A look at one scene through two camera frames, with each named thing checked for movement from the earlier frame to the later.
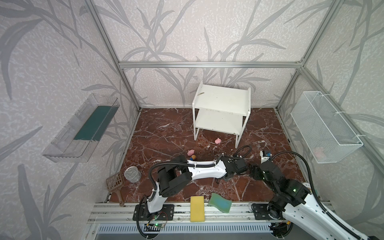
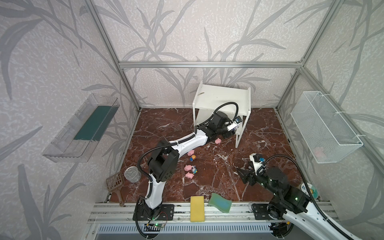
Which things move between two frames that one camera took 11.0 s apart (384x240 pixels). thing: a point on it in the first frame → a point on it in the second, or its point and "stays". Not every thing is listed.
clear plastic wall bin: [75, 142] stays
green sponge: [222, 204] stays
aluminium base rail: [125, 212] stays
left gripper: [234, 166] → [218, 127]
